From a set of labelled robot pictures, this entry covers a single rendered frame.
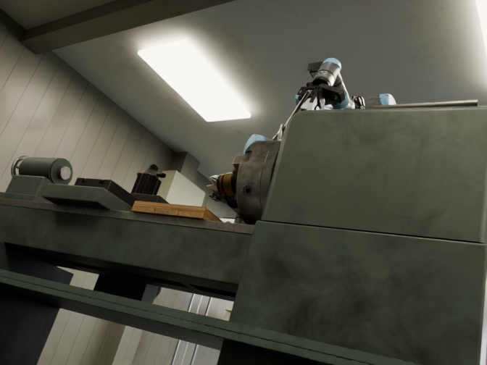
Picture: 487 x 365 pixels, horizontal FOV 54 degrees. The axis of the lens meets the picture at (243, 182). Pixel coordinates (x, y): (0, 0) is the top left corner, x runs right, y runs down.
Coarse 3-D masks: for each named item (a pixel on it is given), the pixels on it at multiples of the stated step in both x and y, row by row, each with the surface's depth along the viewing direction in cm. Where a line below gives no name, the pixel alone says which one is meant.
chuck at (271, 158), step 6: (276, 144) 158; (270, 150) 156; (276, 150) 155; (270, 156) 153; (276, 156) 153; (270, 162) 152; (264, 168) 152; (270, 168) 151; (264, 174) 151; (270, 174) 150; (264, 180) 151; (270, 180) 150; (264, 186) 151; (264, 192) 151; (264, 198) 151; (264, 204) 152
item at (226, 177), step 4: (232, 172) 172; (220, 176) 174; (224, 176) 172; (228, 176) 171; (220, 180) 172; (224, 180) 171; (228, 180) 170; (232, 180) 170; (220, 184) 172; (224, 184) 171; (228, 184) 170; (232, 184) 170; (220, 188) 172; (224, 188) 171; (228, 188) 171; (232, 188) 170; (220, 192) 174; (224, 192) 174; (228, 192) 172; (232, 192) 170
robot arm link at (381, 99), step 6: (372, 96) 216; (378, 96) 214; (384, 96) 212; (390, 96) 213; (366, 102) 216; (372, 102) 214; (378, 102) 212; (384, 102) 210; (390, 102) 212; (366, 108) 216; (372, 108) 214
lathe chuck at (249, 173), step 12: (252, 144) 162; (264, 144) 160; (252, 156) 156; (264, 156) 154; (240, 168) 156; (252, 168) 154; (240, 180) 155; (252, 180) 153; (240, 192) 155; (252, 192) 153; (240, 204) 157; (252, 204) 154; (252, 216) 157
